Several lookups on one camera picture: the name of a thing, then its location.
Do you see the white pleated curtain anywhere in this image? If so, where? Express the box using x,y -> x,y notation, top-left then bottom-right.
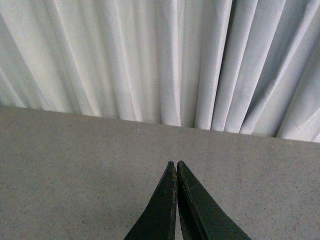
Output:
0,0 -> 320,142

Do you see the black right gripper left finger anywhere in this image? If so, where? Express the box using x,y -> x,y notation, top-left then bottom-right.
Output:
125,161 -> 178,240

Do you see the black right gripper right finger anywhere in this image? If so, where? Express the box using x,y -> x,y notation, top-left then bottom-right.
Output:
177,161 -> 250,240

